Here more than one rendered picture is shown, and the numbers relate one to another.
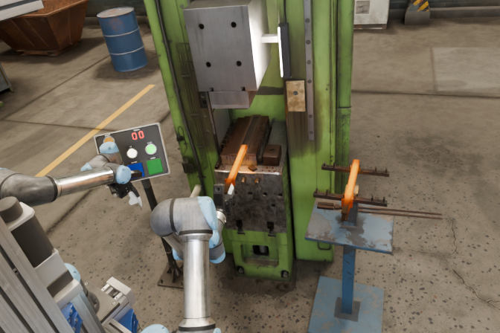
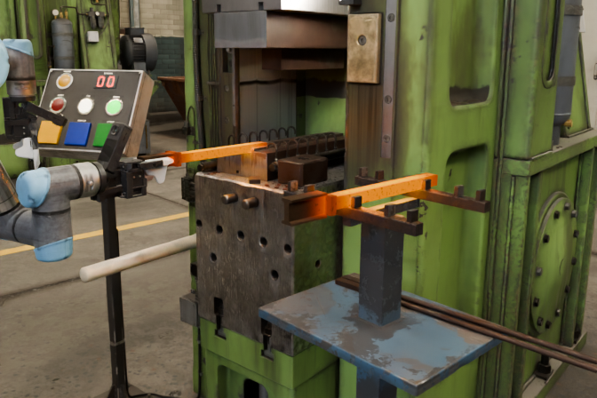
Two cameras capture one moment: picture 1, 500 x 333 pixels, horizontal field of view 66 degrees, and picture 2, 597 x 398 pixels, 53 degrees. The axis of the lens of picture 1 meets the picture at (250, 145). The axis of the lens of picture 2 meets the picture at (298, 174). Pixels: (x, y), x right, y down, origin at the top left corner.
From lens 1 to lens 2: 118 cm
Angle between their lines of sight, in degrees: 30
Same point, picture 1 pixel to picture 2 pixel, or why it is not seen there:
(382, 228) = (440, 346)
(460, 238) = not seen: outside the picture
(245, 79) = not seen: outside the picture
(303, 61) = not seen: outside the picture
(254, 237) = (240, 352)
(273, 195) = (275, 246)
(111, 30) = not seen: hidden behind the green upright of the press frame
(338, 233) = (329, 323)
